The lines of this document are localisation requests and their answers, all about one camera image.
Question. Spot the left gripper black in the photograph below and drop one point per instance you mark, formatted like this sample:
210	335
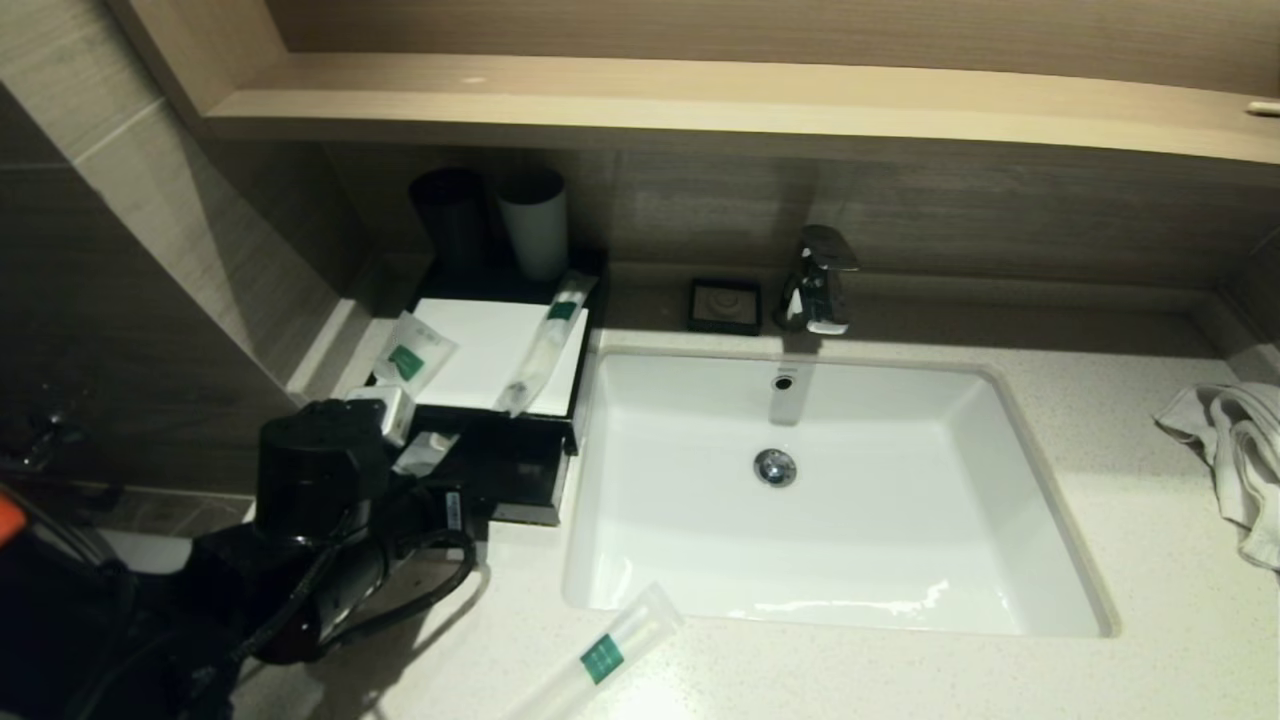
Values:
430	510

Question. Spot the long green-label toothbrush packet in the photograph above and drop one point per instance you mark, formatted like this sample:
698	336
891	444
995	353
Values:
605	655
548	340

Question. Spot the black cup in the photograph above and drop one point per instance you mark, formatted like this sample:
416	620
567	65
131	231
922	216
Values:
450	215

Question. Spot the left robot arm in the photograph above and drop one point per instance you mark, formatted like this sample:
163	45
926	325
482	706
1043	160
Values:
315	470

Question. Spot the white glossy tray surface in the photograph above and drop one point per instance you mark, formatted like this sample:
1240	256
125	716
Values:
490	350

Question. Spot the black amenity tray box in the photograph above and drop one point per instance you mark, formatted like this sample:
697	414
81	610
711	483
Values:
500	285

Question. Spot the small green-label sachet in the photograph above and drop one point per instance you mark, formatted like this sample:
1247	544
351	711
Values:
410	358

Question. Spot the pale grey cup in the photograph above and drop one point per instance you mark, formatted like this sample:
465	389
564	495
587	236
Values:
537	230

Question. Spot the chrome sink drain stopper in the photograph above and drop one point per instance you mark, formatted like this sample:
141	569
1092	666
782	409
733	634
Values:
775	467

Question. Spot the black square soap dish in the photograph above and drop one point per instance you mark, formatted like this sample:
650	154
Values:
724	306

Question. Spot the white ceramic sink basin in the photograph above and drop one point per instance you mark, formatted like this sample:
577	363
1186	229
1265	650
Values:
850	540

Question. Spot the chrome faucet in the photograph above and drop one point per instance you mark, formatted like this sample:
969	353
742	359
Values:
815	290

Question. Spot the light wooden shelf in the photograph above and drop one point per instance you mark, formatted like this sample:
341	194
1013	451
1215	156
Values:
800	105

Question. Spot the crumpled white towel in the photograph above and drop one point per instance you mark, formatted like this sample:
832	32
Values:
1245	450

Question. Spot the small white shelf item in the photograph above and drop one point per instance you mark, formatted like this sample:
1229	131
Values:
1262	110

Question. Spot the white plastic device corner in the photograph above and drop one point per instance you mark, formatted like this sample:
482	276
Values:
385	412

